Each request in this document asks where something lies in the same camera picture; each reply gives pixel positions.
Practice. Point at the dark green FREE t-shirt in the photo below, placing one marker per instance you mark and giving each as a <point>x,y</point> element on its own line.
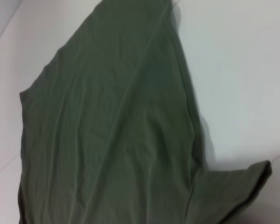
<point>107,116</point>

